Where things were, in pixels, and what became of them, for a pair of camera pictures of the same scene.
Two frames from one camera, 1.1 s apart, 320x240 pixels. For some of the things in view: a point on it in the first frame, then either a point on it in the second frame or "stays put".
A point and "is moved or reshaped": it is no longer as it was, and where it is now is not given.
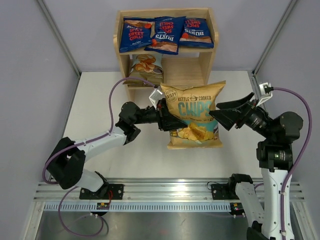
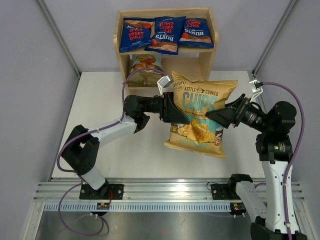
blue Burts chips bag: (168, 31) stays put
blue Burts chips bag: (136, 33) stays put
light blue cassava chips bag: (147, 67) stays put
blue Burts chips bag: (195, 33) stays put
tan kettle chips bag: (190, 106) is moved or reshaped
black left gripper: (166, 121) -> (171, 112)
